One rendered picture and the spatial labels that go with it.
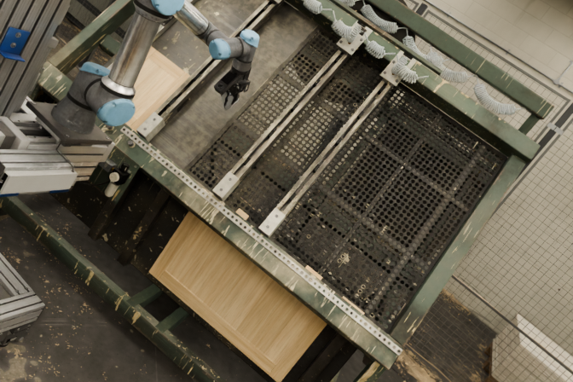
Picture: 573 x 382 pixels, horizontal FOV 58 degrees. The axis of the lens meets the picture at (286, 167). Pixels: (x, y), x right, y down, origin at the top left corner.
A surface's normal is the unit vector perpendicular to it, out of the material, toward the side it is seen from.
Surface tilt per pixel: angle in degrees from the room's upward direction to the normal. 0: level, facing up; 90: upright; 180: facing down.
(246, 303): 90
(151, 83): 58
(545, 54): 90
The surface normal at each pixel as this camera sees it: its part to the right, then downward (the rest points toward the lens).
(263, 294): -0.28, 0.10
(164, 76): 0.06, -0.33
